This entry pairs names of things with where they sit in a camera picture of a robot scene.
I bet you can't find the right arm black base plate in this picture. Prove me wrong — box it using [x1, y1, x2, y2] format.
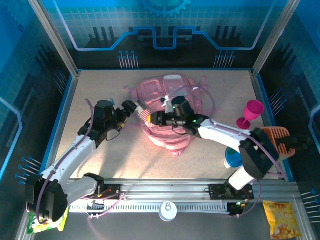
[208, 183, 255, 201]

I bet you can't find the white round can lid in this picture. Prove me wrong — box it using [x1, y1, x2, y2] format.
[158, 200, 178, 223]

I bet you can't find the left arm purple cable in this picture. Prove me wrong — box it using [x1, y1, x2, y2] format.
[26, 98, 126, 225]

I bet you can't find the white slotted cable duct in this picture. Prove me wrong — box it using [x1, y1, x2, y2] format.
[69, 201, 230, 214]

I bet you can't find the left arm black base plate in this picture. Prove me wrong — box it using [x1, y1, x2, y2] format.
[82, 183, 121, 201]

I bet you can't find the aluminium mounting rail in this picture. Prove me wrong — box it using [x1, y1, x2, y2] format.
[29, 178, 301, 200]

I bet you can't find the blue bowl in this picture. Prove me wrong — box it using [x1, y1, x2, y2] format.
[224, 146, 245, 170]

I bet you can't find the black tool in holder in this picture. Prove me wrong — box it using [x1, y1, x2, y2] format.
[279, 134, 313, 152]

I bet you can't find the orange cream utensil holder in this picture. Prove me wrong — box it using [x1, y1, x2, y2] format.
[259, 126, 297, 158]

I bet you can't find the white striped printed item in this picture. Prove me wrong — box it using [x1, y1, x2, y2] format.
[135, 99, 153, 124]

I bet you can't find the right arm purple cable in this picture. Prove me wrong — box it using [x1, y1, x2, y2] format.
[166, 84, 288, 219]

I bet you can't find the magenta plastic goblet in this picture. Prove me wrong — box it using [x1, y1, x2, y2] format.
[236, 99, 265, 130]

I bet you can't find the aluminium frame post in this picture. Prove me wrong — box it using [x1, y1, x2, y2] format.
[251, 0, 294, 77]
[27, 0, 80, 77]

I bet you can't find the pink student backpack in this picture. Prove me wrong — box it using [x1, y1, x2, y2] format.
[123, 73, 221, 158]

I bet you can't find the yellow snack bag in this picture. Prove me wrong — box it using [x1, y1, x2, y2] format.
[262, 200, 303, 240]

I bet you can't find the green yellow candy bag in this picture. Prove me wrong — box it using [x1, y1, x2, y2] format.
[26, 206, 70, 235]

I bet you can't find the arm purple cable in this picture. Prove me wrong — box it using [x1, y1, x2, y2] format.
[26, 98, 126, 225]
[166, 84, 288, 219]

